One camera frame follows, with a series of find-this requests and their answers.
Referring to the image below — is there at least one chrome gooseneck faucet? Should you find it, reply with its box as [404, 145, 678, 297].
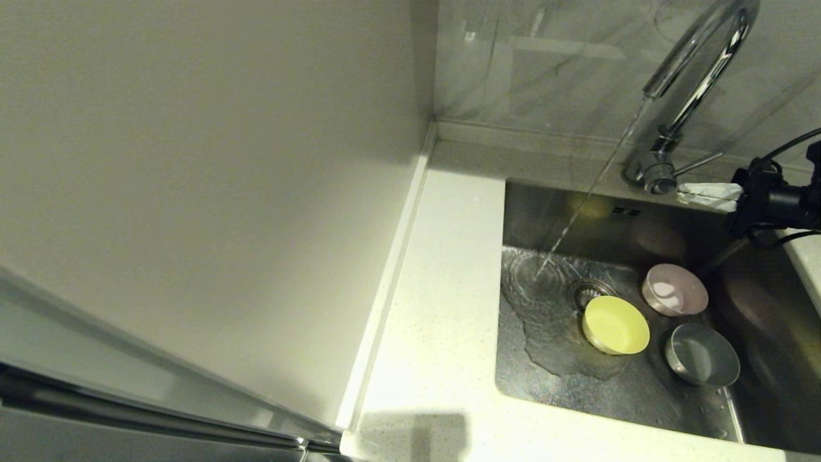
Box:
[623, 0, 761, 196]

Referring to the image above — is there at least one pink round bowl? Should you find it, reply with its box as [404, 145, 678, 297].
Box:
[643, 263, 710, 318]

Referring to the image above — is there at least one grey round bowl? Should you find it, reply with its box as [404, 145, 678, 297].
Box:
[665, 322, 741, 388]

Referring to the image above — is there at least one yellow round bowl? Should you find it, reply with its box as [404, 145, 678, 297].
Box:
[582, 295, 651, 355]

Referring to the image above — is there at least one stainless steel sink basin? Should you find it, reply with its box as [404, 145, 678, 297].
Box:
[494, 180, 821, 455]

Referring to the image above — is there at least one round metal drain strainer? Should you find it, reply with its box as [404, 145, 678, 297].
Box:
[568, 279, 616, 314]

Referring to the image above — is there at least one white countertop edge strip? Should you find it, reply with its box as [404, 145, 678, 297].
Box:
[337, 125, 437, 447]

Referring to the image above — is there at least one white tall side panel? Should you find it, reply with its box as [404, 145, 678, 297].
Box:
[0, 0, 438, 429]

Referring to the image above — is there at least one steel refrigerator door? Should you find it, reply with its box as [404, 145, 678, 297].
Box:
[0, 263, 344, 462]

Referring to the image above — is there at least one dark refrigerator handle bar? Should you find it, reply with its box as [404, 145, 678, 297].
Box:
[0, 364, 344, 456]

